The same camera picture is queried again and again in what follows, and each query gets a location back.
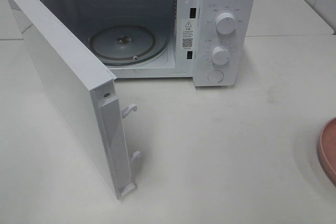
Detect white round door button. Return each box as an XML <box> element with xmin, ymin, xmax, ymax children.
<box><xmin>207</xmin><ymin>70</ymin><xmax>224</xmax><ymax>83</ymax></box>

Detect white timer knob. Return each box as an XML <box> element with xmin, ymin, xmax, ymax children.
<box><xmin>211</xmin><ymin>46</ymin><xmax>230</xmax><ymax>66</ymax></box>

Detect white microwave door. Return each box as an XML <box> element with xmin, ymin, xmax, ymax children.
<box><xmin>8</xmin><ymin>0</ymin><xmax>141</xmax><ymax>199</ymax></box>

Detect pink round plate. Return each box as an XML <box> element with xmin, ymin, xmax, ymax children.
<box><xmin>318</xmin><ymin>118</ymin><xmax>335</xmax><ymax>185</ymax></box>

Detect glass microwave turntable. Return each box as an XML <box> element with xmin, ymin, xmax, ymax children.
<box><xmin>89</xmin><ymin>25</ymin><xmax>169</xmax><ymax>66</ymax></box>

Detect white microwave oven body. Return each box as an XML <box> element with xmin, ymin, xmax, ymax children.
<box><xmin>40</xmin><ymin>0</ymin><xmax>254</xmax><ymax>87</ymax></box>

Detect white upper power knob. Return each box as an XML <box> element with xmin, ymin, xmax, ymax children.
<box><xmin>215</xmin><ymin>11</ymin><xmax>237</xmax><ymax>35</ymax></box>

